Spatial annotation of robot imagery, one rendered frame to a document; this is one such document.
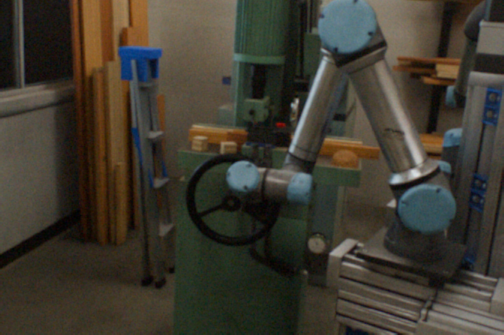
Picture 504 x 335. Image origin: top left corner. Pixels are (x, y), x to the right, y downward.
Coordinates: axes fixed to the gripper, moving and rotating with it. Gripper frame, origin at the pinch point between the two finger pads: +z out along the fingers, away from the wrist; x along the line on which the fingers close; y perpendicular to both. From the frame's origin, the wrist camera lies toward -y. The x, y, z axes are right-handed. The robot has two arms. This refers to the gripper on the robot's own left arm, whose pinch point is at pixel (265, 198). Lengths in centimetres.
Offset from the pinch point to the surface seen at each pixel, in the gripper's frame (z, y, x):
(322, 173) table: 20.2, -14.4, 13.1
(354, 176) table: 20.7, -15.0, 23.3
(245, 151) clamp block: 7.4, -14.8, -9.9
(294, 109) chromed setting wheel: 32, -39, -1
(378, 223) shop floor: 245, -39, 37
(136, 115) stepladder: 84, -45, -83
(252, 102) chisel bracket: 19.8, -35.4, -13.8
